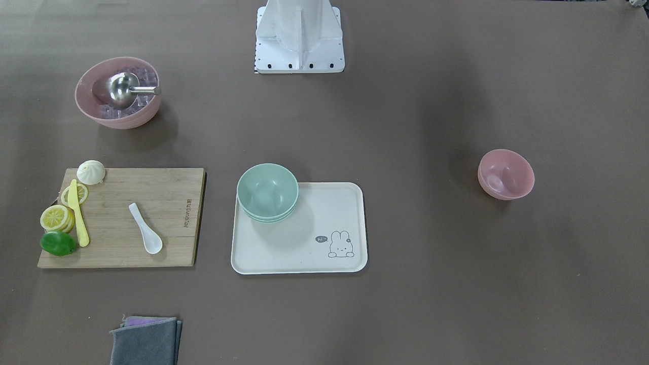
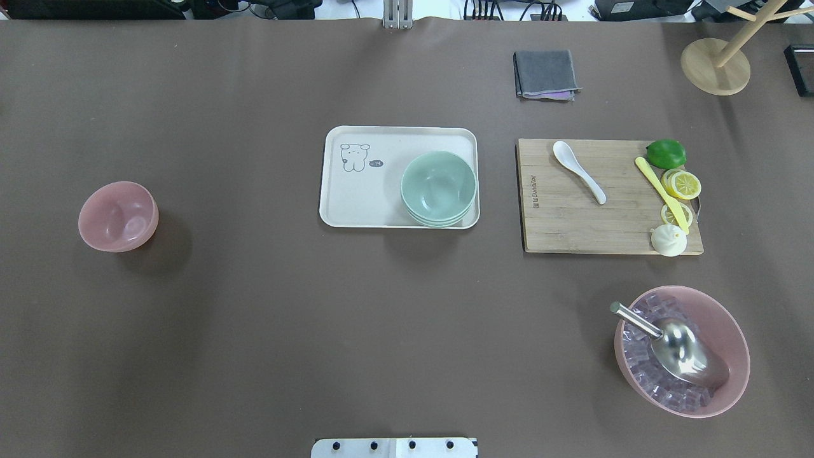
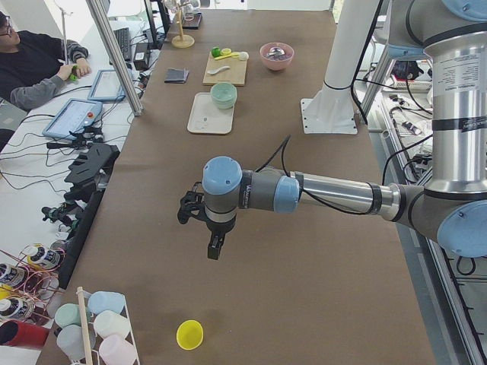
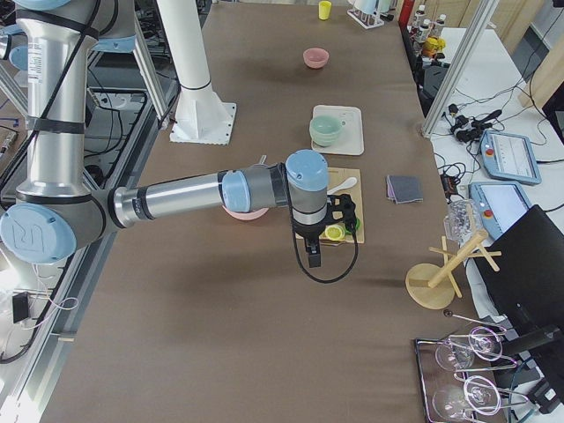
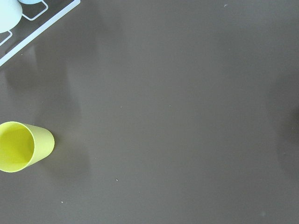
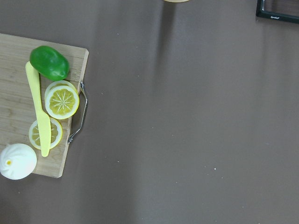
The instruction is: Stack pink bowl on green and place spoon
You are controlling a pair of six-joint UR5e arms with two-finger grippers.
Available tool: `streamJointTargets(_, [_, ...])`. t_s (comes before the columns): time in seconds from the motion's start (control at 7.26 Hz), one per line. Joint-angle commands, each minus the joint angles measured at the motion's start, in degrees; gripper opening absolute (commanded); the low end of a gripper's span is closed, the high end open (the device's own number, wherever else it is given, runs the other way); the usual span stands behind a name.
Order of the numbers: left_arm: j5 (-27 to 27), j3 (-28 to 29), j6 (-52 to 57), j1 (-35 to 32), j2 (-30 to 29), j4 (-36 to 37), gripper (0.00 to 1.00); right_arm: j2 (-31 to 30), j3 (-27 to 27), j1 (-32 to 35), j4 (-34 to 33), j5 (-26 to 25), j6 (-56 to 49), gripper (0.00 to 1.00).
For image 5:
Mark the yellow plastic cup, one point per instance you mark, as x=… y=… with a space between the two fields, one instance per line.
x=22 y=145

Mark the light blue cup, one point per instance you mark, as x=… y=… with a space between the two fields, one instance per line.
x=30 y=2

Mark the white wire cup rack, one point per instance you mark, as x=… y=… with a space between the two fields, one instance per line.
x=35 y=19

